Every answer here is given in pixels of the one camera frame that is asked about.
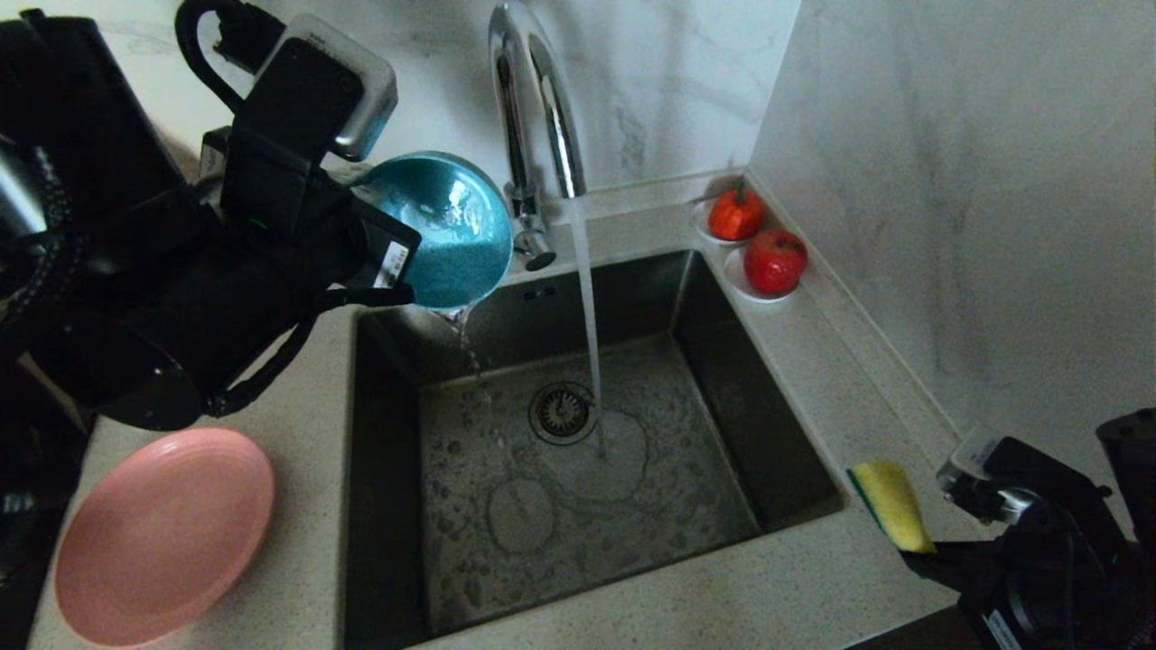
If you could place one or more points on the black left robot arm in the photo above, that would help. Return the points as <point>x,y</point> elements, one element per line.
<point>135,307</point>

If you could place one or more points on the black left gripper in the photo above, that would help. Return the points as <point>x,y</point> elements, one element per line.
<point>361,253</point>

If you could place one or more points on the red tomato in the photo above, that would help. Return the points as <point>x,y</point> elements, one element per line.
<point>734,217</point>

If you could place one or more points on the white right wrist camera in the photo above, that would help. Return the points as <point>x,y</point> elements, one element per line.
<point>1039,465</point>

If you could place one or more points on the round sink drain strainer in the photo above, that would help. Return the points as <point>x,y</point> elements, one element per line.
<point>560,413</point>

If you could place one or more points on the red apple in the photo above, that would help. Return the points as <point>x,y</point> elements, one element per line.
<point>775,262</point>

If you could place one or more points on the pink plate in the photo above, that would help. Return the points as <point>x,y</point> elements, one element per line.
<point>163,542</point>

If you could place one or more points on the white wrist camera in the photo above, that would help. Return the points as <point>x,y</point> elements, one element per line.
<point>1039,465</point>
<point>375,99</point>

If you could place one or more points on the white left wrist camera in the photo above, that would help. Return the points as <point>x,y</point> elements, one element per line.
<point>375,99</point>

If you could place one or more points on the chrome gooseneck faucet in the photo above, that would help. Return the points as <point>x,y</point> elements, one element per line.
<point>515,135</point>

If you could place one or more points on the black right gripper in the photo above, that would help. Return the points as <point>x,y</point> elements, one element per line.
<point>1020,587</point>

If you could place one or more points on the yellow green sponge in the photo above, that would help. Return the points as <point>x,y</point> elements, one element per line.
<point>894,506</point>

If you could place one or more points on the stainless steel sink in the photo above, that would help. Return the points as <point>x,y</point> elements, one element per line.
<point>677,506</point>

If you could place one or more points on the teal bowl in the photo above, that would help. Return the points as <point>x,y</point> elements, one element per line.
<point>452,244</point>

